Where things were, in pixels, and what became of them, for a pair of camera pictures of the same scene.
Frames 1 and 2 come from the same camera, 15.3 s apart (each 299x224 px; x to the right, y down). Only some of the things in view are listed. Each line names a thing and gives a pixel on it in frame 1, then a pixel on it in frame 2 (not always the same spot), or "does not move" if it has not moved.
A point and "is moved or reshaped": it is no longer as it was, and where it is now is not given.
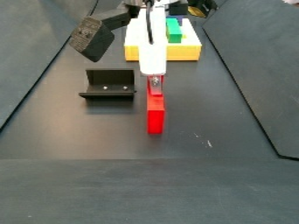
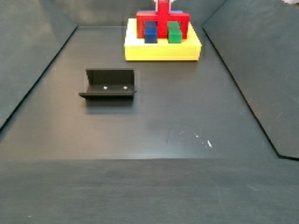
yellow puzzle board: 188,50 does not move
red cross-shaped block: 155,105 is moved or reshaped
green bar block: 173,31 does not move
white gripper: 154,50 to 170,4
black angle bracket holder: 110,82 does not move
